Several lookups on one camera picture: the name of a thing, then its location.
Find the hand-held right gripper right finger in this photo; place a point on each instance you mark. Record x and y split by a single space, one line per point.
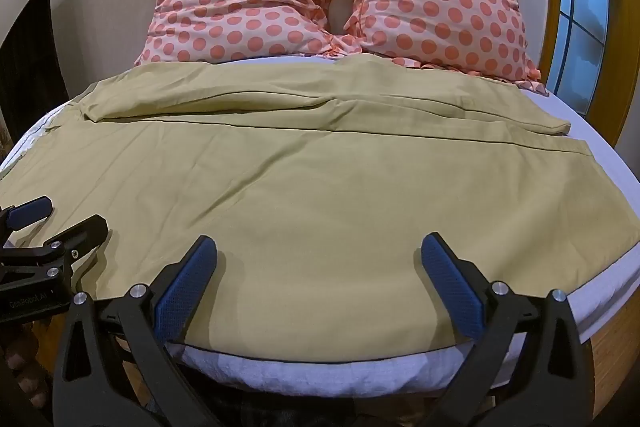
454 289

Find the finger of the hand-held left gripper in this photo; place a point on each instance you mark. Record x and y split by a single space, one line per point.
31 209
82 232

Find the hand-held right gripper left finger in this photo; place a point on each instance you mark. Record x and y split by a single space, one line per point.
186 289

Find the olive yellow bed sheet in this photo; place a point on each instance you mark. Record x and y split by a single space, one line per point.
310 207

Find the person's left hand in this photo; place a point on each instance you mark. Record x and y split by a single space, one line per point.
21 357

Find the dark wooden panel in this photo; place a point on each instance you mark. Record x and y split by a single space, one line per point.
30 72

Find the bed with white sheet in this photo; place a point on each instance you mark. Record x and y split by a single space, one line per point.
320 369

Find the wooden framed window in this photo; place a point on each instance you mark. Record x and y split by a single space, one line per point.
582 7

